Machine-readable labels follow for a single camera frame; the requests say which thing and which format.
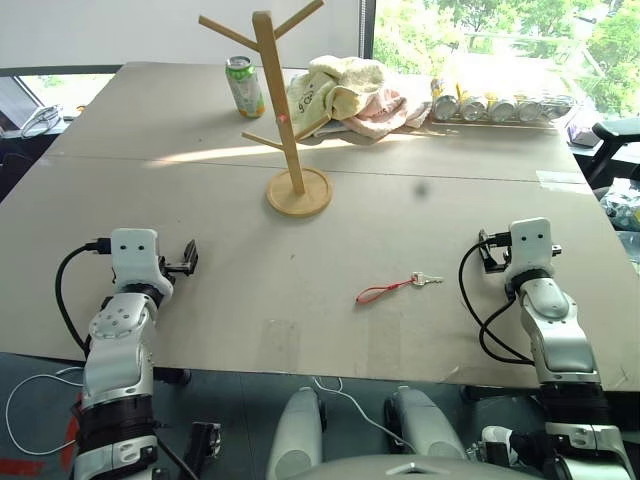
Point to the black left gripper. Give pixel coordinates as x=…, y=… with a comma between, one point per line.
x=171, y=264

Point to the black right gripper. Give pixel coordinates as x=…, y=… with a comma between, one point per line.
x=502, y=260

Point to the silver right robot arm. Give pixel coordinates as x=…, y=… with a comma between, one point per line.
x=555, y=340

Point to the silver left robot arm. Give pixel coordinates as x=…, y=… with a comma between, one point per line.
x=120, y=350

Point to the black table foot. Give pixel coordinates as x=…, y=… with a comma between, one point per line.
x=172, y=376

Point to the cardboard can tray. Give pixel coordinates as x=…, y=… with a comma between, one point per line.
x=500, y=124

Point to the wooden tree-shaped hanger stand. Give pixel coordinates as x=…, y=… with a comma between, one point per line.
x=292, y=165

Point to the silver drink can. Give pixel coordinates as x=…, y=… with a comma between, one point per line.
x=530, y=110
x=502, y=109
x=557, y=105
x=473, y=108
x=445, y=107

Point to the clear plastic bag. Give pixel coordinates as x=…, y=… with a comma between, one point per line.
x=622, y=207

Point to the purple and white box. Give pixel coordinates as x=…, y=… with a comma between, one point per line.
x=582, y=134

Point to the black office chair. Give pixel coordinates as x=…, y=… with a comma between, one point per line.
x=612, y=145

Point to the pink towel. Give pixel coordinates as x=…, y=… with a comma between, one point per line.
x=385, y=112

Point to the green drink can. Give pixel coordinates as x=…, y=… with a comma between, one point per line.
x=246, y=90

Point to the silver rounded robot right leg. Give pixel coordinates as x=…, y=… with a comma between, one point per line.
x=425, y=425

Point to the silver rounded robot leg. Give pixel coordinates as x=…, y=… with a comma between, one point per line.
x=295, y=430
x=425, y=425

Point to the black device under table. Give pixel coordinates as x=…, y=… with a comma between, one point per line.
x=205, y=447

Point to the silver rounded robot left leg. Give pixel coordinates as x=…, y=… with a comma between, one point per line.
x=295, y=430

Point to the yellow towel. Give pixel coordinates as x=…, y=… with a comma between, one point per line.
x=325, y=90

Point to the silver robot torso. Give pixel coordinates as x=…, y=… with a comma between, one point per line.
x=410, y=470

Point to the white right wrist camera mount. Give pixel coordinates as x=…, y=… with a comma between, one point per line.
x=530, y=245

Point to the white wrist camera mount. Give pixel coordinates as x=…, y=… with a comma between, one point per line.
x=530, y=245
x=132, y=257

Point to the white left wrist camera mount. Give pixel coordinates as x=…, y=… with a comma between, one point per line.
x=132, y=257

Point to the black window frame post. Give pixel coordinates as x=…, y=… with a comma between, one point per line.
x=368, y=30

